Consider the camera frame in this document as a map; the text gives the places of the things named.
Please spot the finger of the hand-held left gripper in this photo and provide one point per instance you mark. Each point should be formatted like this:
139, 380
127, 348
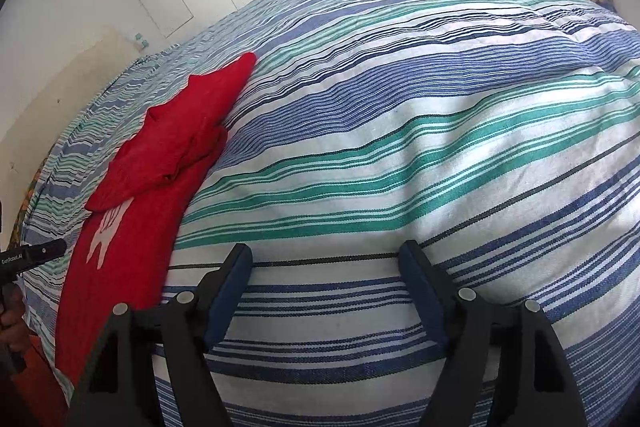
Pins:
47, 252

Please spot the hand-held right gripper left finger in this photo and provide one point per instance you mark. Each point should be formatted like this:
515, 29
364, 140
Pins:
227, 302

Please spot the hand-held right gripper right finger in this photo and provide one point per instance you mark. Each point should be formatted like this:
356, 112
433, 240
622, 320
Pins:
422, 297

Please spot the red sweater with white rabbit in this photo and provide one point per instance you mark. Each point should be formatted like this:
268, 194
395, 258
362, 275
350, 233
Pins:
150, 187

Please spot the person's left hand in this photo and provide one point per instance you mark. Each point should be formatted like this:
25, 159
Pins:
12, 314

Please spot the orange floral bed sheet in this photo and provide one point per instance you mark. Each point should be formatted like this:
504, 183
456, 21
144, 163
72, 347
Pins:
27, 207

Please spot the orange fleece cloth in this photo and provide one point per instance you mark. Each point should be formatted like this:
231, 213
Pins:
42, 367

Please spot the beige headboard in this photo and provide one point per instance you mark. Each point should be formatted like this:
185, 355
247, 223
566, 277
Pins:
60, 107

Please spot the striped blue green white blanket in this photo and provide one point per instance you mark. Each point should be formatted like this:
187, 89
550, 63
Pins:
400, 132

